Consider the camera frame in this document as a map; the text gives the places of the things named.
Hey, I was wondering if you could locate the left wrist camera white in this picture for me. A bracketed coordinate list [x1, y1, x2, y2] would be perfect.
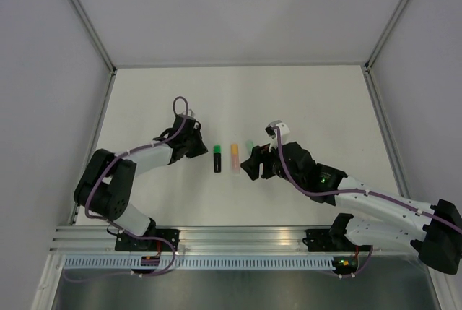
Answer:
[186, 109, 196, 119]

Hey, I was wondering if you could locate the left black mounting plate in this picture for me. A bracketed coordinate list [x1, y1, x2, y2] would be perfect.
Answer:
[114, 228, 180, 252]

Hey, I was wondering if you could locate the right aluminium frame post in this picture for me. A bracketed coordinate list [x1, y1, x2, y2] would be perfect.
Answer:
[363, 0, 432, 72]

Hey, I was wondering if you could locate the aluminium frame post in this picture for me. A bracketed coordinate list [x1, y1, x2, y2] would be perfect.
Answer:
[363, 0, 432, 72]
[46, 0, 117, 74]

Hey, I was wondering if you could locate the left aluminium frame post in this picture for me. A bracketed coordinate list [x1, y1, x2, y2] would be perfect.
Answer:
[46, 0, 117, 74]

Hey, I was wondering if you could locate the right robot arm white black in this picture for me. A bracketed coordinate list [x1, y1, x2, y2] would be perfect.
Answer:
[240, 142, 461, 275]

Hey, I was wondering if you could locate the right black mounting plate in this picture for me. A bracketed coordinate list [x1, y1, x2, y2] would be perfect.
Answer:
[302, 228, 371, 253]

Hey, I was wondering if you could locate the orange pen cap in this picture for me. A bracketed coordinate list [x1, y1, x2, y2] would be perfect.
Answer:
[231, 144, 239, 155]

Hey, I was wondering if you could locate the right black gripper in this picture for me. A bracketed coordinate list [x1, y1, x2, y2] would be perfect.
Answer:
[240, 137, 304, 189]

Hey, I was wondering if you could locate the pink orange highlighter pen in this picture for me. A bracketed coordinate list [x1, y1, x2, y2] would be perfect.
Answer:
[231, 153, 240, 174]

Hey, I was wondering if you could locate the black green highlighter pen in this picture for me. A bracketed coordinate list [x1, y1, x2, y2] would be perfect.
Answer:
[213, 152, 222, 173]

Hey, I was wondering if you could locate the black mounting plate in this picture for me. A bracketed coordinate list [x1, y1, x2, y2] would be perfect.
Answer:
[302, 228, 371, 253]
[114, 228, 180, 252]

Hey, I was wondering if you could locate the white slotted cable duct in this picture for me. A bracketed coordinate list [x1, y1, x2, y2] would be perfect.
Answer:
[64, 255, 334, 270]

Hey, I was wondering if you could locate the bright green marker cap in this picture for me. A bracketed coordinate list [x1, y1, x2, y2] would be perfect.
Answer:
[213, 145, 222, 154]

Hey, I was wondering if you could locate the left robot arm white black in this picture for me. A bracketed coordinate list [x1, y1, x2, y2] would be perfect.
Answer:
[74, 114, 208, 254]

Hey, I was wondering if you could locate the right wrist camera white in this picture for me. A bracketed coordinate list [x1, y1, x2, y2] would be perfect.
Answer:
[265, 120, 290, 152]

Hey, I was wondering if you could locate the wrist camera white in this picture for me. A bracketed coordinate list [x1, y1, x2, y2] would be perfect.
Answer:
[265, 120, 290, 152]
[186, 109, 196, 119]

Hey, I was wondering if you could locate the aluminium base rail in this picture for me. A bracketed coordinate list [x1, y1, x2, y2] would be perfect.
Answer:
[49, 220, 417, 255]

